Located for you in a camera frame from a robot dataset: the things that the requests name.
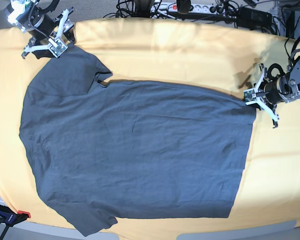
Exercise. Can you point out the grey-blue T-shirt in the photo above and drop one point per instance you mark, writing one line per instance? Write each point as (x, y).
(131, 149)

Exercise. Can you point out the white power strip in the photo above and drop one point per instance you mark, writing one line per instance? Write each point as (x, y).
(171, 8)

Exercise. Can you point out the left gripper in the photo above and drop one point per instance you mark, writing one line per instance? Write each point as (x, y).
(276, 91)

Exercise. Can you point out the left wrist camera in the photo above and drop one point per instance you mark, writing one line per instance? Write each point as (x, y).
(250, 96)

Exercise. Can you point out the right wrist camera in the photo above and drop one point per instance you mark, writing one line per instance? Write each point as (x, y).
(57, 47)

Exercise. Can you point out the blue and red clamp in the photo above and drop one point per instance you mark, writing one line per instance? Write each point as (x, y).
(9, 218)

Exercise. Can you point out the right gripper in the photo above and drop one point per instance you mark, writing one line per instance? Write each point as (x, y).
(43, 28)

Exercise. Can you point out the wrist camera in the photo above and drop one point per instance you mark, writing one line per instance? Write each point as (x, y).
(57, 47)
(250, 96)

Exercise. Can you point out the yellow table cloth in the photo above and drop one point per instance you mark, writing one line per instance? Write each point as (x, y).
(211, 56)

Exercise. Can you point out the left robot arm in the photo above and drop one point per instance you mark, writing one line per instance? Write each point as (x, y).
(292, 75)

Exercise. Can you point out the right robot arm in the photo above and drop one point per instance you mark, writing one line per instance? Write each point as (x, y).
(16, 13)

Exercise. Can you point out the black power adapter box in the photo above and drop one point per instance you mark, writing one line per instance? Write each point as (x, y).
(253, 16)

